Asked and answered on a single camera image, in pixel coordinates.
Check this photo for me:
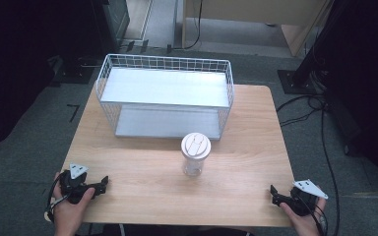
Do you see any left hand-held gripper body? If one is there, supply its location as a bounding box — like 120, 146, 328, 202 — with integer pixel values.
58, 162, 96, 206

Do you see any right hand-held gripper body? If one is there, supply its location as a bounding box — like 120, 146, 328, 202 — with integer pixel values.
283, 178, 329, 217

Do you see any clear cup with white lid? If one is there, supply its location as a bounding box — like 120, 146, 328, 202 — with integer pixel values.
180, 132, 212, 177

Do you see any white wire two-tier shelf rack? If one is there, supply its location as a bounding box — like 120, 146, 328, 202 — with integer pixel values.
94, 53, 235, 142

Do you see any person's right hand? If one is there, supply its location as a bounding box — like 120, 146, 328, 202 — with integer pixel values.
279, 195, 328, 236

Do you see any person's left hand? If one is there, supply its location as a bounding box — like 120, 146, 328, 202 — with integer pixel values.
52, 171, 96, 229

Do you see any dark cabinet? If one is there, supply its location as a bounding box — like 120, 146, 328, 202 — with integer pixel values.
90, 0, 131, 53

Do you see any light wooden desk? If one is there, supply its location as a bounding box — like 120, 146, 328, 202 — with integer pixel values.
180, 0, 337, 58

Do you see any left hand-held gripper cable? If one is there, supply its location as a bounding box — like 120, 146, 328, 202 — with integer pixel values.
44, 171, 72, 224

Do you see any hand-held gripper cable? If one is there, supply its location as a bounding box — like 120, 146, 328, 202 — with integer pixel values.
44, 171, 72, 224
303, 196, 330, 236

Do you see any right hand-held gripper cable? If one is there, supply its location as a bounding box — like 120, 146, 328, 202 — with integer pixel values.
303, 196, 330, 236

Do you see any black floor cable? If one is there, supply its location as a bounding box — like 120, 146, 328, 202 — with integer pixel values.
275, 93, 342, 236

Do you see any dark stand base plate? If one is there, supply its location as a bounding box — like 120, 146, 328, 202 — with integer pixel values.
47, 54, 101, 88

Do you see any black stand with base plate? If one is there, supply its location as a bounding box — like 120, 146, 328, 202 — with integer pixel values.
277, 0, 355, 96

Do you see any black hanging cable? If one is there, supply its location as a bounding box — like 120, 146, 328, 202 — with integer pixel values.
173, 0, 205, 51

